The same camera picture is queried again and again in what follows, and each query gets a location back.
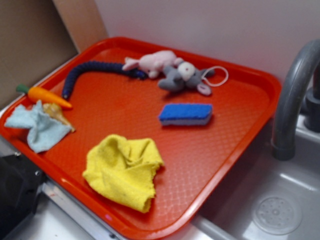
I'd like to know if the pink plush bunny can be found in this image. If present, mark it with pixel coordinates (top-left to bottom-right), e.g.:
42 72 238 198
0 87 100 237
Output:
122 50 184 79

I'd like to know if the yellow cloth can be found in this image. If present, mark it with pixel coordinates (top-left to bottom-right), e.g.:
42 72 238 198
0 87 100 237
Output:
82 134 165 213

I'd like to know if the brown cardboard panel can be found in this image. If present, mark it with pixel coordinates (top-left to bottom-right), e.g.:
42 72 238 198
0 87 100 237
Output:
0 0 108 108

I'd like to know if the dark blue toy snake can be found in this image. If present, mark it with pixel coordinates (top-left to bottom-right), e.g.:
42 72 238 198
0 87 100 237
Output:
61 60 148 100

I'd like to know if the grey plush bunny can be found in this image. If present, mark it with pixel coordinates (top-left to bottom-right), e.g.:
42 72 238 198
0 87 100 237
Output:
157 61 229 96

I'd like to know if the blue sponge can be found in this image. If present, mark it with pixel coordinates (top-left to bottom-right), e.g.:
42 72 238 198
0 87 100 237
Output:
158 103 213 126

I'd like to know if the grey sink faucet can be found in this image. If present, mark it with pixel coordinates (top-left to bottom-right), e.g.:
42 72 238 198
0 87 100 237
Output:
271 39 320 161

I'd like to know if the red plastic tray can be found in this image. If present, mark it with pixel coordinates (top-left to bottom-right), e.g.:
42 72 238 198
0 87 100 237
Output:
0 50 281 240

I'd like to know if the grey plastic sink basin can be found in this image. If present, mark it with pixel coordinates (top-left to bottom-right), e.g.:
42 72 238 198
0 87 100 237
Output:
192 112 320 240

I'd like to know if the tan seashell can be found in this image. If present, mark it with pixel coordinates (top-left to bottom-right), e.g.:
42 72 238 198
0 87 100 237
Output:
42 103 76 133

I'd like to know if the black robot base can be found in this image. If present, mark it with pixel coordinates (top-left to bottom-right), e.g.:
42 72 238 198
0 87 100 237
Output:
0 154 46 240

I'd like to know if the light blue cloth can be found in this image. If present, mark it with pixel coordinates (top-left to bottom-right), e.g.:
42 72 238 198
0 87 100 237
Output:
4 100 72 154

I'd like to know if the orange toy carrot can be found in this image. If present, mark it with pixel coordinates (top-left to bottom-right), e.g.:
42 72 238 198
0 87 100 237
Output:
15 84 73 110

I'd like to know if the sink drain cover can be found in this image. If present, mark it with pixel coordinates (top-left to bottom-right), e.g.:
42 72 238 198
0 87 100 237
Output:
251 195 303 236

